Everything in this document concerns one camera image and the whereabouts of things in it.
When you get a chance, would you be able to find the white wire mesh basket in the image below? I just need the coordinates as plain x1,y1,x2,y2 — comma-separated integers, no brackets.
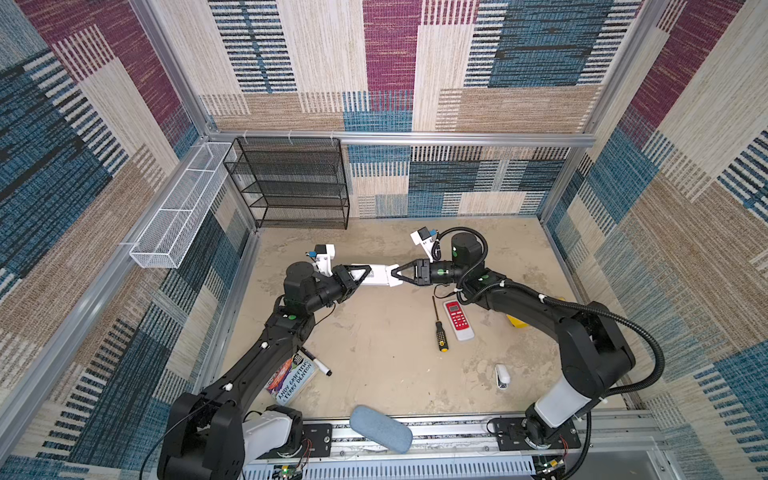
130,142,232,269

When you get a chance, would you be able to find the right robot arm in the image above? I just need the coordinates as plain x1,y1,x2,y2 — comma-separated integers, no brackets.
390,227,666,448

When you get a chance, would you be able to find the blue grey oval pouch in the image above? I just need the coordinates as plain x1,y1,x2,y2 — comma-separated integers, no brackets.
349,405,413,454

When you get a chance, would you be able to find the white remote control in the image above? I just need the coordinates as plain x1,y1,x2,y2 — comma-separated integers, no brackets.
362,264,403,287

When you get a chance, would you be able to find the black white marker pen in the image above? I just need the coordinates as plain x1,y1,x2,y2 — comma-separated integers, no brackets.
300,347,333,377

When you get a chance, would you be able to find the black wire shelf rack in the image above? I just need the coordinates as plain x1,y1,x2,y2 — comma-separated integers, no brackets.
223,137,351,229

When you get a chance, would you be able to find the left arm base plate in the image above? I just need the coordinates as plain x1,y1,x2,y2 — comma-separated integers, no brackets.
281,423,333,458

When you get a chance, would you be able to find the black yellow screwdriver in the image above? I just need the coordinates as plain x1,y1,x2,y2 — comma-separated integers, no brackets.
432,296,449,352

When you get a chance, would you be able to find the red remote control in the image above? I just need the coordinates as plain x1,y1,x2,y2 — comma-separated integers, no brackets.
443,300,475,342

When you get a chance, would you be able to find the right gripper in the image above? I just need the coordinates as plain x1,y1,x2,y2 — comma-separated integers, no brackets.
391,259,465,287

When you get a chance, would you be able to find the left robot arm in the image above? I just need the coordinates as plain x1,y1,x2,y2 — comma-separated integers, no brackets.
157,262,372,479

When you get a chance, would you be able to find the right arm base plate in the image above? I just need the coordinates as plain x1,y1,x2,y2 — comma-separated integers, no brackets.
486,417,582,452

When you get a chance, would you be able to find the colourful paperback book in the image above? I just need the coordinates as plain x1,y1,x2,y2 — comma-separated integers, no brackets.
265,351,318,406

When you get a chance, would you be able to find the yellow plastic shovel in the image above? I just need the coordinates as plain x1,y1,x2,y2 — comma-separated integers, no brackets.
507,315,528,329

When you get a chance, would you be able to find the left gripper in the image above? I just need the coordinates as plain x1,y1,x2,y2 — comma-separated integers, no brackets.
303,265,369,318

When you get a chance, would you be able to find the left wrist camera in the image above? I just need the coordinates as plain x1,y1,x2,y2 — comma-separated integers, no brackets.
308,244,335,277

